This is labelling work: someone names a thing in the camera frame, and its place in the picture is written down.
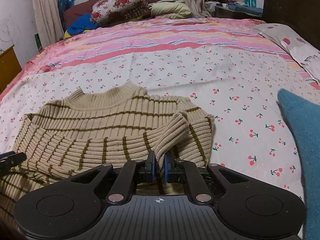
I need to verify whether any cream pillow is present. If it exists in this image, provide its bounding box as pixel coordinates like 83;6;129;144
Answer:
150;1;193;19

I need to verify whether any dark brown headboard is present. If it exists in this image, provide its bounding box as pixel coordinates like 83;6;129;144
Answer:
262;0;320;52

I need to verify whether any blue plastic bag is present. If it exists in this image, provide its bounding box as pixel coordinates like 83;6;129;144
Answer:
57;0;74;18

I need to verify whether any beige brown-striped knit sweater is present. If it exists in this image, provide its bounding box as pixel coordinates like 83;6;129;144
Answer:
0;81;216;219

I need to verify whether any beige window curtain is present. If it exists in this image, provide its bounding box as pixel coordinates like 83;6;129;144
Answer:
30;0;64;48

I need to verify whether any teal knit garment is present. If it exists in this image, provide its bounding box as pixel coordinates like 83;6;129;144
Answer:
277;88;320;240

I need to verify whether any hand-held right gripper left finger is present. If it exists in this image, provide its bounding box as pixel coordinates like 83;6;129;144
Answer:
71;151;157;203

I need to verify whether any red floral folded quilt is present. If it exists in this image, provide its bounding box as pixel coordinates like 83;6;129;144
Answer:
90;0;151;27

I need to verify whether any pink striped blanket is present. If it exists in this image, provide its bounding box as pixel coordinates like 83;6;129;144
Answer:
0;17;320;90

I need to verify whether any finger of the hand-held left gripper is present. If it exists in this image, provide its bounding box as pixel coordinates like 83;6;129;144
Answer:
0;151;27;176

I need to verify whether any yellow wooden cabinet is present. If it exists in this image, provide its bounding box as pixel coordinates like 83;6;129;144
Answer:
0;45;23;93

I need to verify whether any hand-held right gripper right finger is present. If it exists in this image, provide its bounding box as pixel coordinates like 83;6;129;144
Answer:
164;154;250;203

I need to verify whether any dark bedside table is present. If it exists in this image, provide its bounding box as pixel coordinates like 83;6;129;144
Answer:
214;2;263;20

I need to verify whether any white cherry-print bedsheet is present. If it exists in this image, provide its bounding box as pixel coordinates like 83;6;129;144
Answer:
0;45;320;198

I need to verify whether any white red-dotted pillow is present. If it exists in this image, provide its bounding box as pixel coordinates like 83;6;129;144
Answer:
250;23;320;83

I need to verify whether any blue and yellow cloth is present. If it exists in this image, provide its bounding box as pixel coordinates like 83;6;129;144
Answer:
63;14;101;40

